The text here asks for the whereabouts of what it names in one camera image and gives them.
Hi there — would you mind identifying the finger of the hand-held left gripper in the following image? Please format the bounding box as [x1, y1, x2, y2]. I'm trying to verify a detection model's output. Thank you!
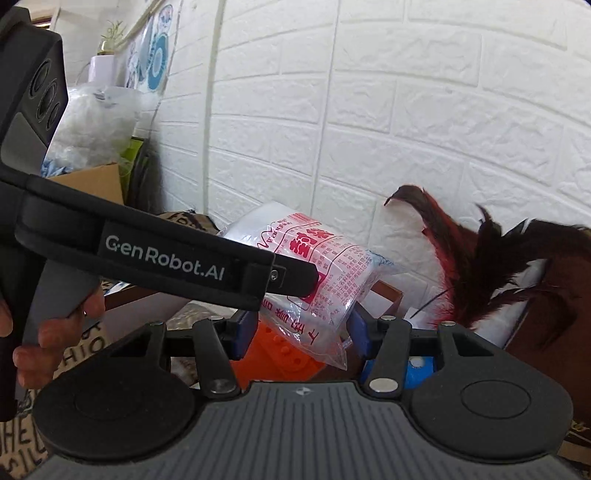
[262, 254, 320, 299]

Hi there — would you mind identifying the orange silicone brush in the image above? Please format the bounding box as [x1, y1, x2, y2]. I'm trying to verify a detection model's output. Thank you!
[228, 318, 326, 383]

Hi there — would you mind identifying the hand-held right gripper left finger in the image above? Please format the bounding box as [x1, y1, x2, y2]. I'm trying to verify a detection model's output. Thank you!
[108, 310, 257, 398]

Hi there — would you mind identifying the blue tissue pack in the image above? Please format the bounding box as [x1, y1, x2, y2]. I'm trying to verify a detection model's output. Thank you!
[360, 353, 437, 393]

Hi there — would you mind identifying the letter-print brown mat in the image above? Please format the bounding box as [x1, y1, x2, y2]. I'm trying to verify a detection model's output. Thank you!
[0, 210, 591, 480]

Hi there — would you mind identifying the green potted plant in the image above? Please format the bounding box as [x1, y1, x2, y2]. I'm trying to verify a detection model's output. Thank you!
[99, 21, 125, 55]

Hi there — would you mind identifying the plain cardboard box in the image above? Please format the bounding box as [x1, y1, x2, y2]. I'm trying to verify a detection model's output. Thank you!
[48, 164, 125, 206]

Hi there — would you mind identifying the blue and white wall poster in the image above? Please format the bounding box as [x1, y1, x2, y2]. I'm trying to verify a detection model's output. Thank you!
[124, 4, 174, 95]

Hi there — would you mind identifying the green plastic item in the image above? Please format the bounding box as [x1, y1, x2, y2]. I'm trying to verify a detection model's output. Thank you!
[117, 138, 146, 195]

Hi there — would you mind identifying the dark red feather toy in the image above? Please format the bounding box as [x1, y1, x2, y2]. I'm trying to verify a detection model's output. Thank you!
[383, 185, 591, 342]

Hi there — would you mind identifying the red-print plastic bag pack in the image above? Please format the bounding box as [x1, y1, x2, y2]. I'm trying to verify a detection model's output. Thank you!
[217, 200, 407, 370]

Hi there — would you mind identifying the person's left hand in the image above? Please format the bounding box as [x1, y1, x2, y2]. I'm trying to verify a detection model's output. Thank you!
[0, 292, 106, 391]

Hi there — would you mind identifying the clear bag of white stuffing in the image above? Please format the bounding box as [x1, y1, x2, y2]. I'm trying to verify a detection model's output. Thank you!
[44, 85, 146, 178]

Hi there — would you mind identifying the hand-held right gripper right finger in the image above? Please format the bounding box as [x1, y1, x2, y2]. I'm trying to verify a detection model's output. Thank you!
[347, 308, 497, 397]

